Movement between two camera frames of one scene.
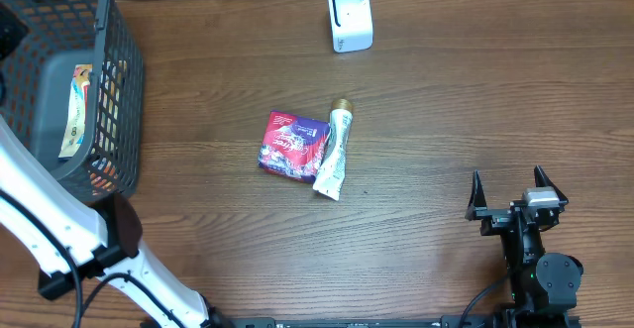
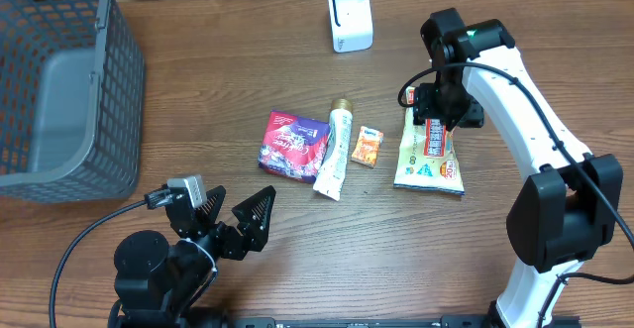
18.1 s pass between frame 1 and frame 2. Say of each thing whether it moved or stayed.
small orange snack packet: moved
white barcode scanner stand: stayed
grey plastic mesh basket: stayed
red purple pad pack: stayed
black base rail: stayed
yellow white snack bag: moved
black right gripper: moved
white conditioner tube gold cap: stayed
